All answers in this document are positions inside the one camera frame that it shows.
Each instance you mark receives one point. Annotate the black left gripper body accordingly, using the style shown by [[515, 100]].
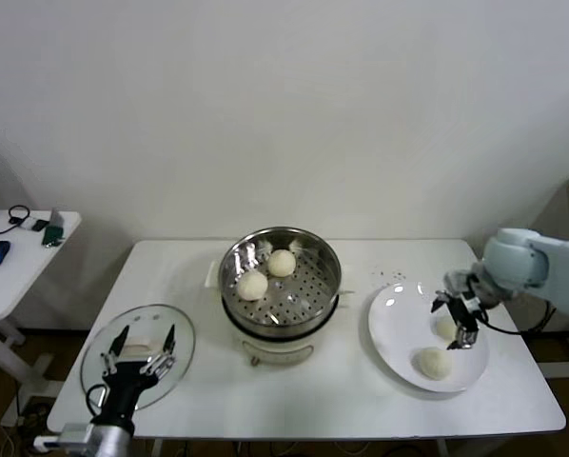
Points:
[[125, 381]]

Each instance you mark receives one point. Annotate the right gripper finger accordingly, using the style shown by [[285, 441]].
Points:
[[463, 339], [440, 301]]

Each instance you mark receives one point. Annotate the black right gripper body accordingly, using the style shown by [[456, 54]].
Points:
[[465, 311]]

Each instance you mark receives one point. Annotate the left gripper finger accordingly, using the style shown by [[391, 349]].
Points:
[[170, 338], [121, 340]]

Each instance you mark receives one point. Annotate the round glass pot lid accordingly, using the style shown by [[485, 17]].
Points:
[[180, 333]]

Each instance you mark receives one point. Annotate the white steamed baozi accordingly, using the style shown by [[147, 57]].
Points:
[[432, 363], [252, 285], [281, 263], [444, 328]]

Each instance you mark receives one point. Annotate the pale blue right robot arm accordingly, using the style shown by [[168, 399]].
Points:
[[517, 259]]

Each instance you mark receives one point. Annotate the stainless steel steamer basket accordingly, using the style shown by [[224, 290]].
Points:
[[313, 290]]

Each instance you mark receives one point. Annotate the large white plate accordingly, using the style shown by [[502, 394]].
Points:
[[398, 333]]

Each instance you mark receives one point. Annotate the scattered dark crumbs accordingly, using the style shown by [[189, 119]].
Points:
[[389, 275]]

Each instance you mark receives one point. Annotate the white table leg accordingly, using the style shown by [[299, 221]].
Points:
[[440, 448], [157, 448]]

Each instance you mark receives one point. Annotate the white electric cooker base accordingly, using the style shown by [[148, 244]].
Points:
[[284, 347]]

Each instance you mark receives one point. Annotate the white side table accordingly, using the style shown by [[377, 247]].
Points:
[[23, 276]]

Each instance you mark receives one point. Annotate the green circuit board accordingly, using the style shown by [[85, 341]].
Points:
[[53, 235]]

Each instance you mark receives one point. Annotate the grey upright card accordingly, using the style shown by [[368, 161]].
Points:
[[56, 215]]

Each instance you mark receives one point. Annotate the small black device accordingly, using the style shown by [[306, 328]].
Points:
[[40, 225]]

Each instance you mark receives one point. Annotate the small white device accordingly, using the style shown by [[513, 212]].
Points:
[[27, 225]]

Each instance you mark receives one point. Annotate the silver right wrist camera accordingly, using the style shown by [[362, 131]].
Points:
[[458, 277]]

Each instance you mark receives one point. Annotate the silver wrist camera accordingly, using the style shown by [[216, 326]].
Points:
[[63, 438], [458, 277]]

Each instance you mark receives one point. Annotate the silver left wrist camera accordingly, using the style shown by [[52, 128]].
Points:
[[63, 438]]

